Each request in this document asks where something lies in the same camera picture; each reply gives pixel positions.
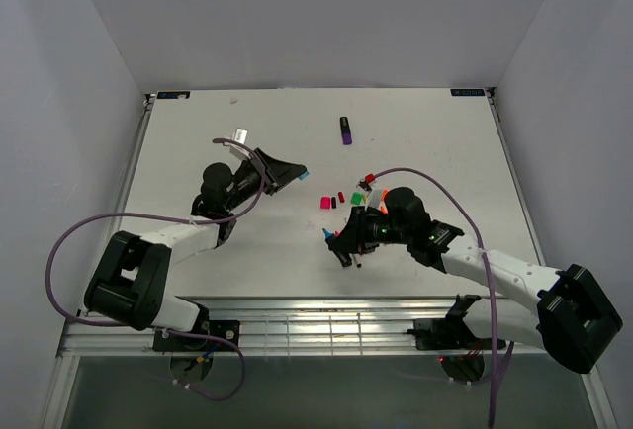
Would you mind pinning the blue corner label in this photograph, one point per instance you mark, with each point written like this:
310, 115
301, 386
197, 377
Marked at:
467, 92
173, 95

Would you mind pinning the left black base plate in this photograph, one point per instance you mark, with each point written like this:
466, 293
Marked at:
225, 329

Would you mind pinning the blue cap black highlighter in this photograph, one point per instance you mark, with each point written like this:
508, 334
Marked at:
328, 237

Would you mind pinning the aluminium frame rail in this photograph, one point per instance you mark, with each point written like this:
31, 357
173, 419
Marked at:
297, 328

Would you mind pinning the green highlighter cap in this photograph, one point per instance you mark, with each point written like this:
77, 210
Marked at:
356, 199

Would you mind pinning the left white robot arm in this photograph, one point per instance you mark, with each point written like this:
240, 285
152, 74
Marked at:
129, 284

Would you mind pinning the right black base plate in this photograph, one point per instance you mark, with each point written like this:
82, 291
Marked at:
446, 334

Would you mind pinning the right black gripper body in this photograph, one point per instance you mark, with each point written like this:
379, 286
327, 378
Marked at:
371, 229

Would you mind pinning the right blue corner label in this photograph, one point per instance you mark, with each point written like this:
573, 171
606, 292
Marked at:
467, 92

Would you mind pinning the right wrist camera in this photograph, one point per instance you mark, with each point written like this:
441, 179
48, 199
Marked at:
368, 186

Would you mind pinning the pink highlighter cap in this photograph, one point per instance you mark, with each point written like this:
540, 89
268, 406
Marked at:
325, 203

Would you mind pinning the left blue corner label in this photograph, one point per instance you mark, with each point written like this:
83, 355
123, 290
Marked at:
173, 95

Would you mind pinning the black cap white marker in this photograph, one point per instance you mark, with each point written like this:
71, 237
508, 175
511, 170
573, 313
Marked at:
356, 262

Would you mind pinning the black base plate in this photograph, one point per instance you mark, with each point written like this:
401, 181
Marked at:
446, 334
225, 329

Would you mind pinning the purple cap black highlighter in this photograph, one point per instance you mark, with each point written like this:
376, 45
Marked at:
345, 131

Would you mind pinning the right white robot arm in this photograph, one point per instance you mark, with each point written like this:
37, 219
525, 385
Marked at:
563, 312

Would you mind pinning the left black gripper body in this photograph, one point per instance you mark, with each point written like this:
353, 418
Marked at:
246, 183

